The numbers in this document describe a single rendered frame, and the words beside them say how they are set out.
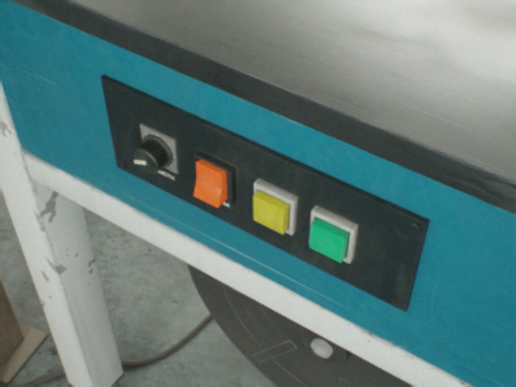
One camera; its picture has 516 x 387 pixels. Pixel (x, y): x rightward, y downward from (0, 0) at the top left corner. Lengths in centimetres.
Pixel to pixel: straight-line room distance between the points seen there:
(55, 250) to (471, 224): 49
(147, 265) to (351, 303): 79
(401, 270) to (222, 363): 72
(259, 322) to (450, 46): 58
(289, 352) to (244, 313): 8
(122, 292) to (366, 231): 83
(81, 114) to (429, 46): 27
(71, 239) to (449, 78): 49
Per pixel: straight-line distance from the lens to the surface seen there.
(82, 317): 92
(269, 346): 102
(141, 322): 123
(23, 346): 124
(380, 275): 50
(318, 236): 48
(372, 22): 50
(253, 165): 49
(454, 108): 44
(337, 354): 87
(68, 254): 84
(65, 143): 65
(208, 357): 118
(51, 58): 59
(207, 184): 52
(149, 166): 54
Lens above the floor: 101
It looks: 46 degrees down
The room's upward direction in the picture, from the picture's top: straight up
